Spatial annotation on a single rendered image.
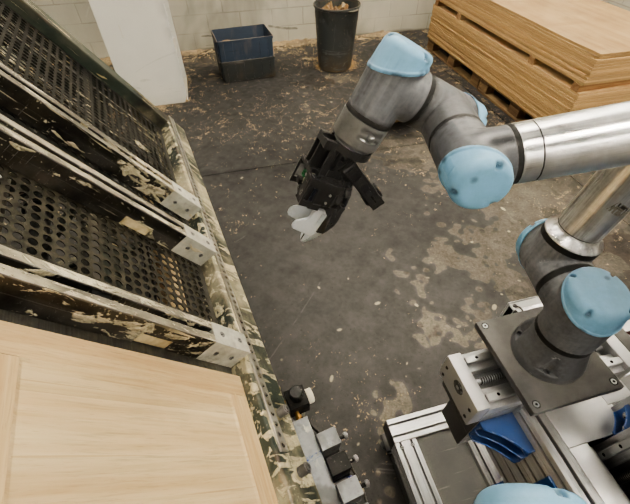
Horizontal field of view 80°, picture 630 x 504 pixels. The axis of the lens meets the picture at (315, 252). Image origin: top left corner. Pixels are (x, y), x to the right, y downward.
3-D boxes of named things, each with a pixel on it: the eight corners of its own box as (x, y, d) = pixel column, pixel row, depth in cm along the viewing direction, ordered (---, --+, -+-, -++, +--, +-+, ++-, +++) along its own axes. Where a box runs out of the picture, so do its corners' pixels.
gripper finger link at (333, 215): (310, 220, 68) (333, 182, 63) (318, 221, 69) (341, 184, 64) (317, 237, 65) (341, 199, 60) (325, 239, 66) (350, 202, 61)
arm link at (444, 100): (466, 175, 56) (406, 147, 52) (447, 135, 63) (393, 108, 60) (508, 132, 51) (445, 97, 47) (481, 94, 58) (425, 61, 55)
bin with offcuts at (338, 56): (362, 72, 437) (368, 7, 389) (319, 77, 428) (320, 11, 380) (348, 55, 470) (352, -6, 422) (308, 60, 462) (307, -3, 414)
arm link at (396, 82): (448, 68, 48) (394, 35, 45) (399, 141, 55) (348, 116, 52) (430, 51, 54) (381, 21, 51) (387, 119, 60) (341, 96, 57)
